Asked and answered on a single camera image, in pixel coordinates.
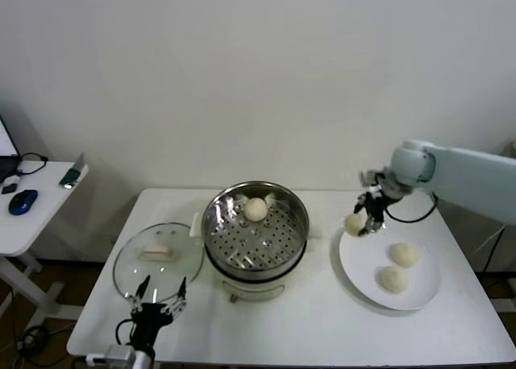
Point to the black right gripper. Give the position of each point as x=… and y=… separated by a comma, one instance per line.
x=377, y=208

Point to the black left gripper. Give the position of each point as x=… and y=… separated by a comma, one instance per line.
x=147, y=320

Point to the white steamed baozi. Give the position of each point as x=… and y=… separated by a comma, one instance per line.
x=256, y=209
x=393, y=279
x=404, y=254
x=354, y=226

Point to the round glass lid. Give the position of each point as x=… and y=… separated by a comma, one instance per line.
x=161, y=272

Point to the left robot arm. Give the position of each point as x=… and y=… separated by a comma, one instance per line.
x=145, y=360

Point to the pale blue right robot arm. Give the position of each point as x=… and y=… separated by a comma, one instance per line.
x=467, y=179

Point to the perforated steel steamer basket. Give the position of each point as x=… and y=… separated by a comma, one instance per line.
x=258, y=248

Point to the round white plate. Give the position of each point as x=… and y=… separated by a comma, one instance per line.
x=363, y=272

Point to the white electric cooker base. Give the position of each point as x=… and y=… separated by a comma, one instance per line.
x=254, y=288

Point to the white side desk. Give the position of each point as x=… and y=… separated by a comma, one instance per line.
x=36, y=232

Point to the green flat card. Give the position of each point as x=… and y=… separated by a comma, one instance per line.
x=69, y=177

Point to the blue computer mouse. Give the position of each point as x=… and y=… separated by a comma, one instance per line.
x=23, y=201

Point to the small black desk item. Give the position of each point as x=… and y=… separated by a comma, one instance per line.
x=9, y=189

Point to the small white desk item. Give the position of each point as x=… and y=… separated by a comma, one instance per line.
x=12, y=179

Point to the black laptop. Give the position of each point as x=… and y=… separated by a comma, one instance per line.
x=6, y=159

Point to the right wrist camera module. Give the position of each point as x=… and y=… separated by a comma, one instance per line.
x=367, y=177

